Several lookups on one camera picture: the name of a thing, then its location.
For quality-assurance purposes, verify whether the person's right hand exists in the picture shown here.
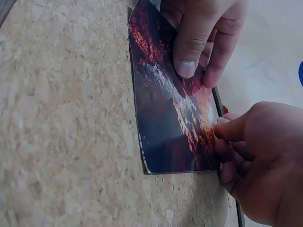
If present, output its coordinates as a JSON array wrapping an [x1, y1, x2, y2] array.
[[212, 101, 303, 227]]

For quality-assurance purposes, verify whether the person's left hand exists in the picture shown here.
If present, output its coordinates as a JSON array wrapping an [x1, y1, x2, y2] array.
[[162, 0, 250, 89]]

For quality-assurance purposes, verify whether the dark glossy photo print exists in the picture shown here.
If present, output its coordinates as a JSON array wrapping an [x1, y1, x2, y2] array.
[[127, 1, 225, 175]]

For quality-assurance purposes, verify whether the framed cork board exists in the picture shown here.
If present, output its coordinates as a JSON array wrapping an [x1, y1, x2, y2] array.
[[0, 0, 245, 227]]

